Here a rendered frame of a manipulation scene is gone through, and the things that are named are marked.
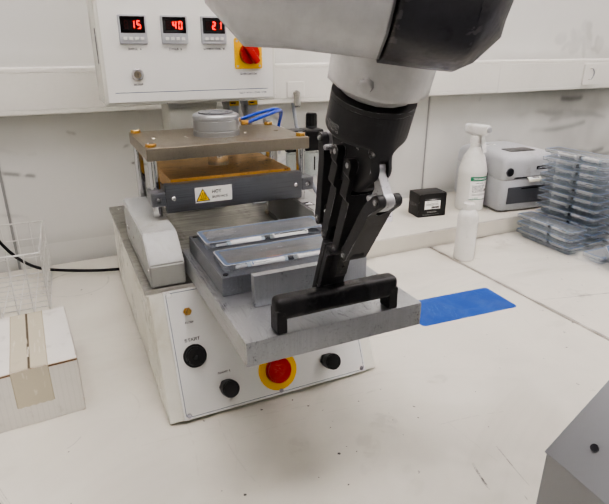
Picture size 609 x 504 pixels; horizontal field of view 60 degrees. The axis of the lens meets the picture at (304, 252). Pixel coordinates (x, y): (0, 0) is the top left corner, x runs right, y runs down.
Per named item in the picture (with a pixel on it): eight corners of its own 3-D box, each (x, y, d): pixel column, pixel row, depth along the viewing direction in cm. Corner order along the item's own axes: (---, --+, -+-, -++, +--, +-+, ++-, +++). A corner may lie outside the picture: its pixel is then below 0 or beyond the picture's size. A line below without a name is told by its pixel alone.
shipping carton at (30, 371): (-5, 367, 88) (-17, 320, 85) (78, 350, 94) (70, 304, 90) (-14, 437, 73) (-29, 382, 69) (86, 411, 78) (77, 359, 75)
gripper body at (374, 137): (315, 71, 46) (300, 162, 52) (360, 116, 41) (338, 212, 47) (387, 69, 49) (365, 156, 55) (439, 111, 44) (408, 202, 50)
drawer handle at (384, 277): (270, 327, 57) (269, 294, 56) (387, 300, 63) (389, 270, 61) (277, 336, 55) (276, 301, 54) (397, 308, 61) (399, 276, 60)
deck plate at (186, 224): (109, 210, 114) (108, 206, 113) (260, 192, 127) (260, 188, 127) (144, 296, 75) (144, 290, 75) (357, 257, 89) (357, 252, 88)
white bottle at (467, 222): (469, 263, 131) (476, 207, 125) (450, 259, 133) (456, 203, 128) (476, 257, 135) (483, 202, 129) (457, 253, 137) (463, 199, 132)
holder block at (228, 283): (190, 252, 78) (188, 235, 77) (312, 233, 86) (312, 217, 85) (223, 297, 64) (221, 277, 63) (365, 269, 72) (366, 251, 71)
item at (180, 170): (153, 181, 98) (147, 129, 94) (264, 170, 107) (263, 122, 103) (172, 204, 83) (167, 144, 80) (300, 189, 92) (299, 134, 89)
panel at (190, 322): (184, 421, 75) (161, 292, 76) (365, 370, 87) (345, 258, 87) (186, 424, 73) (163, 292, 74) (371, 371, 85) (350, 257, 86)
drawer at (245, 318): (183, 272, 80) (178, 223, 77) (313, 250, 89) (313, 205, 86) (247, 374, 55) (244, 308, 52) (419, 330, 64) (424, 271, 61)
